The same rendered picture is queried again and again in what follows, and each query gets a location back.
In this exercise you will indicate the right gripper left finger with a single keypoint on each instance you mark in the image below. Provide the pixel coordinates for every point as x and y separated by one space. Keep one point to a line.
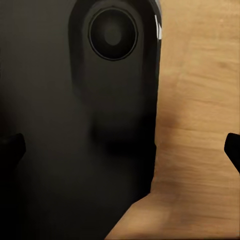
12 149

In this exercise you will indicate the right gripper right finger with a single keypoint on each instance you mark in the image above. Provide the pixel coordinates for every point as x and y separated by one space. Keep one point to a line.
232 149

